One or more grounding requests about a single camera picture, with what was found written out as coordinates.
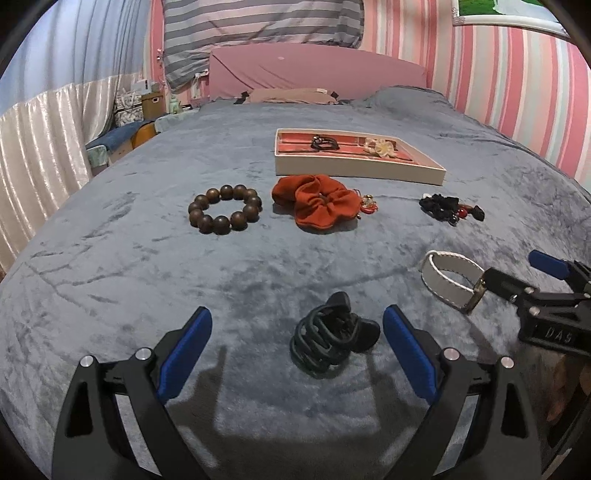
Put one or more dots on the green jar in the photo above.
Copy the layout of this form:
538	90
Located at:
174	105

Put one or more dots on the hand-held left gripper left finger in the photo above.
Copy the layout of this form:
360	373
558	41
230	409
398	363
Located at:
184	355

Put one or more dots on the patterned paper bag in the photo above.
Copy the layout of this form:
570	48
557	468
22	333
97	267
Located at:
128	107

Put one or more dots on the white flower hair accessory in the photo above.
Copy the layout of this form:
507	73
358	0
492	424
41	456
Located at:
379	146

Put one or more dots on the white framed photo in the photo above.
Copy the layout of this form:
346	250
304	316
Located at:
508	16

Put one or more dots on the black hair claw clip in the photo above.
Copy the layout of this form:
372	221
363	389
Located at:
330	341

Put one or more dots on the grey-blue plush blanket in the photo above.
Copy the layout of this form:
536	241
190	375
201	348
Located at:
138	286

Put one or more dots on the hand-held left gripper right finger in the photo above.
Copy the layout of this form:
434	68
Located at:
408	355

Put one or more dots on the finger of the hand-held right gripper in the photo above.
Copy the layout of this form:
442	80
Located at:
501	282
549	264

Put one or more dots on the small white box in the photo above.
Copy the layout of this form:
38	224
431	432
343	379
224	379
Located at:
142	86

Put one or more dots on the white tray with red lining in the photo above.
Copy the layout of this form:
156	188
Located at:
360	161

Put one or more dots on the orange fabric scrunchie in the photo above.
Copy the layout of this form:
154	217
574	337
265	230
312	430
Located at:
318	198

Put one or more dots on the brown cardboard box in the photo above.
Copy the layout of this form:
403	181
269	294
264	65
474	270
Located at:
152	105

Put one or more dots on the pink headboard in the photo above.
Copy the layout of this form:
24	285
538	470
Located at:
318	69

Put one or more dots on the beige pillow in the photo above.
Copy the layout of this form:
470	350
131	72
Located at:
288	95

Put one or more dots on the grey striped hanging sheet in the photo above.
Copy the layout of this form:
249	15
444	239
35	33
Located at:
258	32

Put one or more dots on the blue and white curtain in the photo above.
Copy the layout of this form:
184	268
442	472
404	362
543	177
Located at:
51	138

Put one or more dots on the blue folded cloth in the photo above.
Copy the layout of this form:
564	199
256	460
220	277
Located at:
113	136

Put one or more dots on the person's right hand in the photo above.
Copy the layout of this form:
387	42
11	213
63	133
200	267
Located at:
561	387

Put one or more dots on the red and gold charm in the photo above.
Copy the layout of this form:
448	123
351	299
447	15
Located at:
368	203

